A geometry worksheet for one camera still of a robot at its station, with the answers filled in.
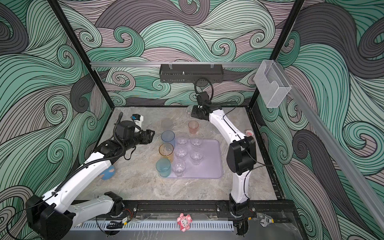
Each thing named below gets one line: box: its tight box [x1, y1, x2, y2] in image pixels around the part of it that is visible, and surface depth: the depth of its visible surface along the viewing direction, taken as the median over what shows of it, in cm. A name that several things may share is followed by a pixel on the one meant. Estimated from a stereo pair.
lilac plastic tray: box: [170, 139, 223, 179], surface depth 91 cm
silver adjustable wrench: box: [259, 215, 274, 227], surface depth 71 cm
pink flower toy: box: [177, 212, 193, 233], surface depth 69 cm
